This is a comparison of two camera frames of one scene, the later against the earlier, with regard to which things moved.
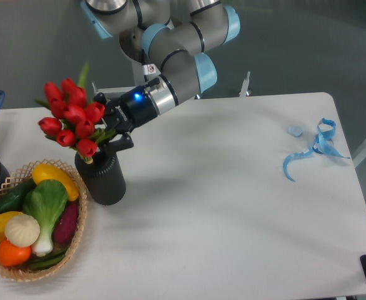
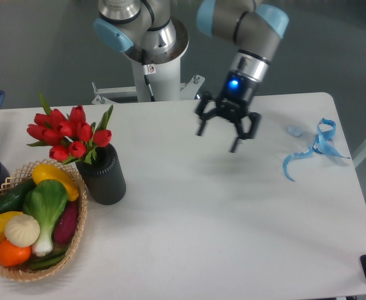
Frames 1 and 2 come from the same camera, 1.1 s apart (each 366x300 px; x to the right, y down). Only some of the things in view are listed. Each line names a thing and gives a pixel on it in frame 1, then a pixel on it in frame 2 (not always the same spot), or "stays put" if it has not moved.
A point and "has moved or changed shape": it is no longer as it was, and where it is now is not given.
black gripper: (125, 112) to (233, 104)
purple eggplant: (65, 227) stays put
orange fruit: (10, 255) stays put
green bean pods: (48, 259) stays put
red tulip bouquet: (75, 121) has moved or changed shape
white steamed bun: (22, 230) stays put
